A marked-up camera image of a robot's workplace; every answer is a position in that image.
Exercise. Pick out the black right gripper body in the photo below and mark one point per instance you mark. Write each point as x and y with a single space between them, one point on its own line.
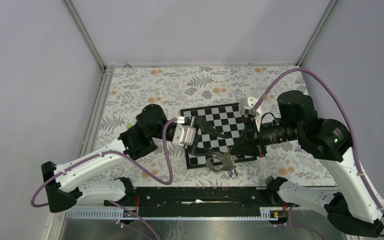
250 124

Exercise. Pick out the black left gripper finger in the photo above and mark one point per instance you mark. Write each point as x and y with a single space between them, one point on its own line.
207 128
197 151

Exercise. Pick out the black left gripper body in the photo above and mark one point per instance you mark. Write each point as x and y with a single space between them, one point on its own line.
196 136

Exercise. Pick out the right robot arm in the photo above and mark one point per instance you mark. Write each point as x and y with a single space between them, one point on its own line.
351 210

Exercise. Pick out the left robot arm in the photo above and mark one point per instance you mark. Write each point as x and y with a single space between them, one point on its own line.
65 185

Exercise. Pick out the black white chessboard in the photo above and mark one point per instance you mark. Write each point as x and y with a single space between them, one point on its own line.
225 118

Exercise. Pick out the floral table cloth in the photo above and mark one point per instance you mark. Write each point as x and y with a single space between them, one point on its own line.
177 88

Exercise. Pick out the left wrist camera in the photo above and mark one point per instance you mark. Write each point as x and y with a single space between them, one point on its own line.
185 132

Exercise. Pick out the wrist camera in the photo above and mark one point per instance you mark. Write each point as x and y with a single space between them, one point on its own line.
248 106
185 132

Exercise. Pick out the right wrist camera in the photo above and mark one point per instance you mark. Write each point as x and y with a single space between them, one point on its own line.
248 106

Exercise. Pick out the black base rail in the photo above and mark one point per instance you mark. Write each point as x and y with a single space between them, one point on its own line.
204 202

